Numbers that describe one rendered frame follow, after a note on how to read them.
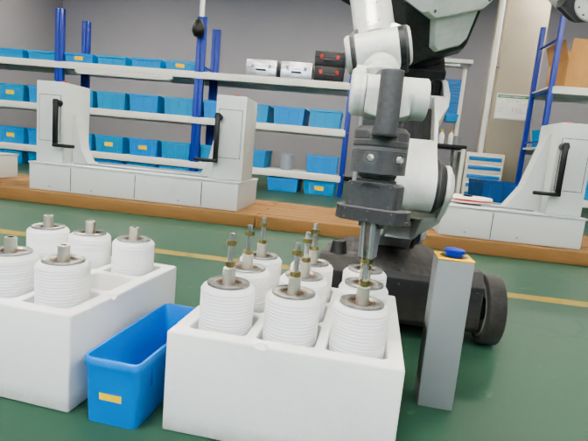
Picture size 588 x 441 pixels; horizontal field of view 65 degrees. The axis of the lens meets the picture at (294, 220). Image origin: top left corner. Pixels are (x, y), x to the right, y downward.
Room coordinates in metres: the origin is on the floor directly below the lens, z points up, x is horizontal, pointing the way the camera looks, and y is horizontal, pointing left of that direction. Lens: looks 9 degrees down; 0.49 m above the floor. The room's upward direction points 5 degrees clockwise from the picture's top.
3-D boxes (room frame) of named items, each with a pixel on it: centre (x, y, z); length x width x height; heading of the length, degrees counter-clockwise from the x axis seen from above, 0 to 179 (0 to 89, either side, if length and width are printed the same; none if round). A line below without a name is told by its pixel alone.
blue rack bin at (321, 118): (5.71, -0.28, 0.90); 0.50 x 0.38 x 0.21; 173
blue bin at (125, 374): (0.86, 0.26, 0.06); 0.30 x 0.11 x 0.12; 169
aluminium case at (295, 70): (5.74, 0.12, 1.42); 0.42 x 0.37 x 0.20; 176
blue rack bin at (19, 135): (6.22, 3.73, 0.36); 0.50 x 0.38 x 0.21; 173
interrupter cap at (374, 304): (0.75, -0.13, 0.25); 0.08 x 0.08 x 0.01
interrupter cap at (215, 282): (0.79, 0.11, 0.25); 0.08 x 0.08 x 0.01
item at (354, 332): (0.75, -0.13, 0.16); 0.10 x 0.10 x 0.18
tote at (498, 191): (5.14, -2.18, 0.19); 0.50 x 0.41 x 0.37; 178
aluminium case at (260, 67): (5.79, 0.52, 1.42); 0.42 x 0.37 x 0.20; 170
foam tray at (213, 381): (0.88, -0.03, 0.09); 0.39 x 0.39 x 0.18; 81
